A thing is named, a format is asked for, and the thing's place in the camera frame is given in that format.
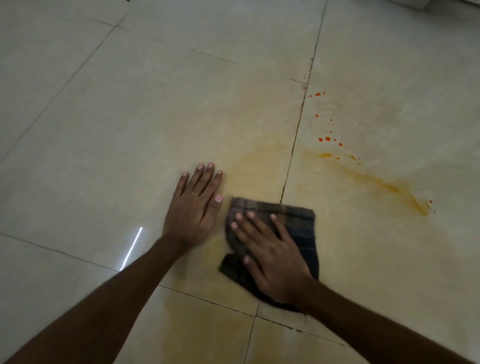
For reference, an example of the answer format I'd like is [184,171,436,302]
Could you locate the person's right forearm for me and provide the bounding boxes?
[299,277,474,364]

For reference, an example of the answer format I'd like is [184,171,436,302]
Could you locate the person's left hand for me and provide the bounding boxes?
[162,162,225,249]

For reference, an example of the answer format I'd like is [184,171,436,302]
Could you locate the person's right hand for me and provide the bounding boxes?
[229,211,316,305]

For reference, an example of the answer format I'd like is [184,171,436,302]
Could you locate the dark plaid cleaning cloth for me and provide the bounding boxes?
[218,197,320,314]

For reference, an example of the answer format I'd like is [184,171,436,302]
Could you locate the orange liquid smear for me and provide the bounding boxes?
[227,142,436,217]

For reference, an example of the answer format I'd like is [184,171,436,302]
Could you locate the person's left forearm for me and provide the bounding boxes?
[0,236,189,364]

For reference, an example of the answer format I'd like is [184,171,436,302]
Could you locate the scatter of red droplets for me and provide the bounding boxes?
[302,77,364,166]

